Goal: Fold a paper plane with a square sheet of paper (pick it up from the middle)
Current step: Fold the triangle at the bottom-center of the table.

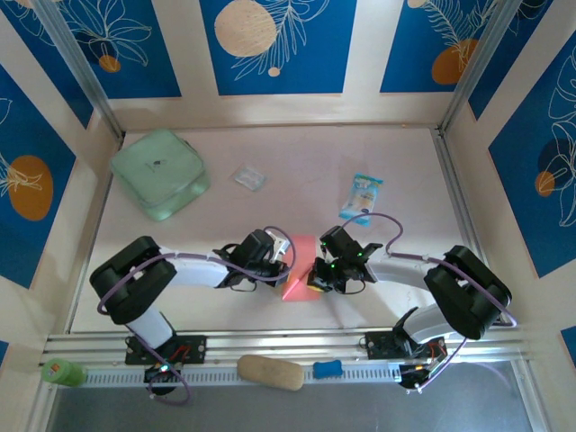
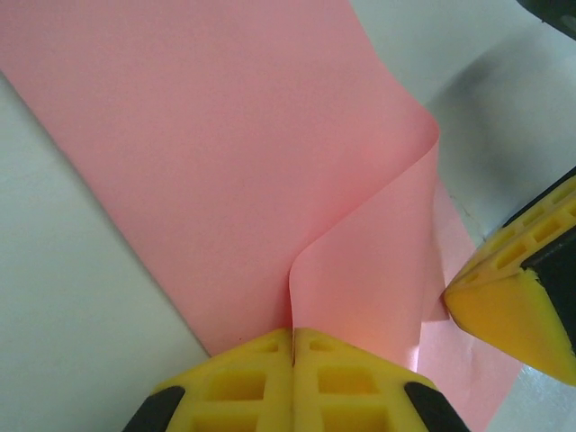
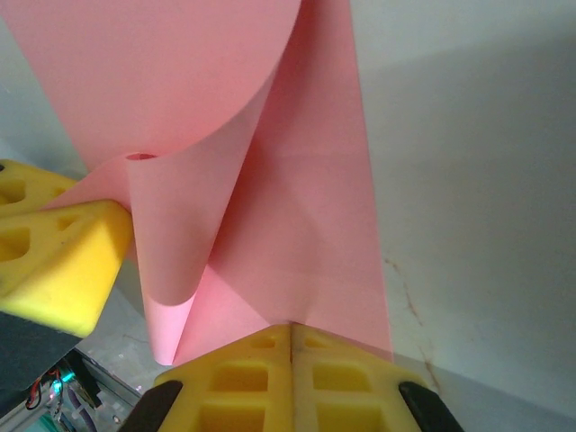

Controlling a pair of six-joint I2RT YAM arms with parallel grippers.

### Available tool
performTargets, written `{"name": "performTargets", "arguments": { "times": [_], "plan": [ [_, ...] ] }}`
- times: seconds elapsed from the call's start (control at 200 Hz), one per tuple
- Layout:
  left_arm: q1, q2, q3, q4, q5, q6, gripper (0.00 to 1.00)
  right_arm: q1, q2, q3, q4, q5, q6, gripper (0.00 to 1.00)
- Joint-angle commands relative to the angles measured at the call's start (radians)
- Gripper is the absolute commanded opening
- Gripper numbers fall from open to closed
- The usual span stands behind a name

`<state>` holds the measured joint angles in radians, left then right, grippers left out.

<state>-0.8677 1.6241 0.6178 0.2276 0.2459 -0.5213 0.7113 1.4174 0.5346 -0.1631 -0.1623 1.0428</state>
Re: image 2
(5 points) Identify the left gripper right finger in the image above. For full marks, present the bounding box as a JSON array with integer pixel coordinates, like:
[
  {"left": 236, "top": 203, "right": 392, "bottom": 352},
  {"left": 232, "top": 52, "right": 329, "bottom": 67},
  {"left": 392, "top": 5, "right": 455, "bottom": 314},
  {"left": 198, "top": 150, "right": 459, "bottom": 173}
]
[{"left": 292, "top": 327, "right": 470, "bottom": 432}]

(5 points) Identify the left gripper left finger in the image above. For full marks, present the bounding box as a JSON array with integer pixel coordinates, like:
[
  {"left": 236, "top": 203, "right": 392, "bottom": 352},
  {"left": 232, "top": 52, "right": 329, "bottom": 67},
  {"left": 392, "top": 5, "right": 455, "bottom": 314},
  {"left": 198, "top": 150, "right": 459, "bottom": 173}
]
[{"left": 125, "top": 327, "right": 294, "bottom": 432}]

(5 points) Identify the pink paper sheet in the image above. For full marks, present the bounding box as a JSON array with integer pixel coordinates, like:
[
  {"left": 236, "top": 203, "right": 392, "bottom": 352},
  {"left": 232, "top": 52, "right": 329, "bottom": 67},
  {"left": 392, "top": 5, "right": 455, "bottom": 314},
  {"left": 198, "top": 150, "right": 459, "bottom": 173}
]
[{"left": 0, "top": 0, "right": 526, "bottom": 432}]

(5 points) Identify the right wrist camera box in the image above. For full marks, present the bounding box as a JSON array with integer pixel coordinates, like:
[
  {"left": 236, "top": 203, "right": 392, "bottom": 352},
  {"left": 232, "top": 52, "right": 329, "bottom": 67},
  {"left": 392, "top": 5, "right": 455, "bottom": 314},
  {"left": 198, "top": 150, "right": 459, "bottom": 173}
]
[{"left": 517, "top": 0, "right": 576, "bottom": 35}]

